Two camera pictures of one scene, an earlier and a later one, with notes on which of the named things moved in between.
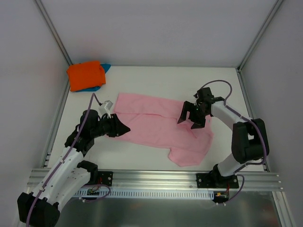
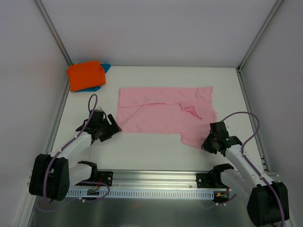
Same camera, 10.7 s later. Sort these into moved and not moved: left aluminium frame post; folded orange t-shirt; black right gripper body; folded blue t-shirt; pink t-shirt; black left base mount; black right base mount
Moved: pink t-shirt; black right gripper body
Not moved: black right base mount; black left base mount; folded orange t-shirt; left aluminium frame post; folded blue t-shirt
